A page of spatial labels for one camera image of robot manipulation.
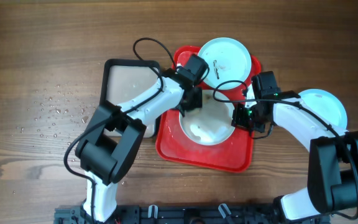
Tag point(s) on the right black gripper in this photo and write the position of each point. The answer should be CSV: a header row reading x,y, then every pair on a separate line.
x,y
238,120

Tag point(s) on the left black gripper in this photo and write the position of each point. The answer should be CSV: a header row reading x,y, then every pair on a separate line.
x,y
194,102

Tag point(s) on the white plate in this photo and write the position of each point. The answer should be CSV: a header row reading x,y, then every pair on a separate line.
x,y
209,125

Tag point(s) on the light blue plate top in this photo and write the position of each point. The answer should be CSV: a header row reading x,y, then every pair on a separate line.
x,y
227,59

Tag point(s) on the light blue plate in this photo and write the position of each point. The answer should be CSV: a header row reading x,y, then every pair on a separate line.
x,y
326,105
227,59

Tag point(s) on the light blue plate bottom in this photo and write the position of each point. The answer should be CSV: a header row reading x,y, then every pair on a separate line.
x,y
326,105

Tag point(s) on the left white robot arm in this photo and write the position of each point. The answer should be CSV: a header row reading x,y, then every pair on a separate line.
x,y
108,146

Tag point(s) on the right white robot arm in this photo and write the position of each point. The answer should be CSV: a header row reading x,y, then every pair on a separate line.
x,y
332,183

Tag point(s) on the black water tray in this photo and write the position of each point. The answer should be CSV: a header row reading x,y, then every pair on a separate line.
x,y
124,80

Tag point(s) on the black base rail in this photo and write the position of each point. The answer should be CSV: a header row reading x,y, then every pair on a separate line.
x,y
134,214

